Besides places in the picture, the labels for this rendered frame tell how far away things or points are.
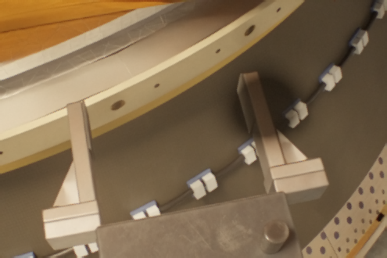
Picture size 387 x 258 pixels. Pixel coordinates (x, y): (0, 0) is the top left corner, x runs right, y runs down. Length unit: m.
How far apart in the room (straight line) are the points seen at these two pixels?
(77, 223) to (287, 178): 0.15
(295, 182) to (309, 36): 0.38
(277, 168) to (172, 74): 0.18
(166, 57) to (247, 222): 0.21
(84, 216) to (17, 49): 0.18
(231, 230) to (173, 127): 0.29
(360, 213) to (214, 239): 0.70
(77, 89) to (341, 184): 0.57
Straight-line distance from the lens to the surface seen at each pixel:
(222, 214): 0.38
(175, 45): 0.54
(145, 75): 0.52
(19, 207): 0.66
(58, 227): 0.39
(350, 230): 1.04
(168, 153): 0.67
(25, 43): 0.51
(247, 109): 0.44
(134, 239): 0.38
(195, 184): 0.71
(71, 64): 0.54
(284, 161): 0.41
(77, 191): 0.40
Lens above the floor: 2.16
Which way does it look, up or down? 64 degrees down
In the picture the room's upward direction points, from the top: 4 degrees clockwise
